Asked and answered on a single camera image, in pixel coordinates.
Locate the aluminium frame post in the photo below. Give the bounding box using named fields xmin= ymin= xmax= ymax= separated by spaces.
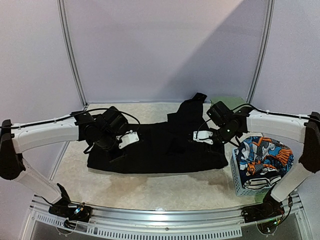
xmin=246 ymin=0 xmax=275 ymax=104
xmin=57 ymin=0 xmax=88 ymax=107

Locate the left aluminium frame post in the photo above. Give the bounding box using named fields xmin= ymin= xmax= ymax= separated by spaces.
xmin=57 ymin=0 xmax=88 ymax=107

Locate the black garment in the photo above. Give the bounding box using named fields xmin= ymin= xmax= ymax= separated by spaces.
xmin=87 ymin=93 xmax=228 ymax=174

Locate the aluminium front rail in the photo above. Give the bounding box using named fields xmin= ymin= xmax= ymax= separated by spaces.
xmin=21 ymin=194 xmax=313 ymax=240

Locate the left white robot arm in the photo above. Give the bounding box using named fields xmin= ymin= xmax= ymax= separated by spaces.
xmin=0 ymin=108 xmax=140 ymax=217

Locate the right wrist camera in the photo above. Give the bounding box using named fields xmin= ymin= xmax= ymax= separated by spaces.
xmin=206 ymin=101 xmax=234 ymax=127

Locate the light blue plastic basket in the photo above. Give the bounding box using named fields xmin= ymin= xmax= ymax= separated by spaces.
xmin=229 ymin=148 xmax=271 ymax=197

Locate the folded green shirt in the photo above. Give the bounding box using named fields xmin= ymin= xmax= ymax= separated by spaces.
xmin=210 ymin=96 xmax=246 ymax=109

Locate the right aluminium frame post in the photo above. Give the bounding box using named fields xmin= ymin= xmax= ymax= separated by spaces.
xmin=246 ymin=0 xmax=275 ymax=104

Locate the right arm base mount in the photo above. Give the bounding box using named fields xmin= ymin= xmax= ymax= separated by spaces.
xmin=241 ymin=200 xmax=285 ymax=223

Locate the blue orange patterned cloth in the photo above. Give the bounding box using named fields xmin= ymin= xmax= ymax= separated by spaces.
xmin=235 ymin=136 xmax=294 ymax=179

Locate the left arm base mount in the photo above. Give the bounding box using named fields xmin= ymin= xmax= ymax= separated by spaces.
xmin=48 ymin=199 xmax=93 ymax=223

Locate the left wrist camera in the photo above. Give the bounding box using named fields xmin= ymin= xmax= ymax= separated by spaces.
xmin=102 ymin=106 xmax=128 ymax=132

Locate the white striped cloth in basket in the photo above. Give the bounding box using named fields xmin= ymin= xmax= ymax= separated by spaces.
xmin=242 ymin=176 xmax=282 ymax=191

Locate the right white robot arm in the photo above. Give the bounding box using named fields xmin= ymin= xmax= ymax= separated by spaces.
xmin=192 ymin=101 xmax=320 ymax=218

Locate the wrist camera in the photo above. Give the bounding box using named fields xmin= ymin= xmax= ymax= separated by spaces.
xmin=102 ymin=106 xmax=128 ymax=132
xmin=206 ymin=101 xmax=234 ymax=127

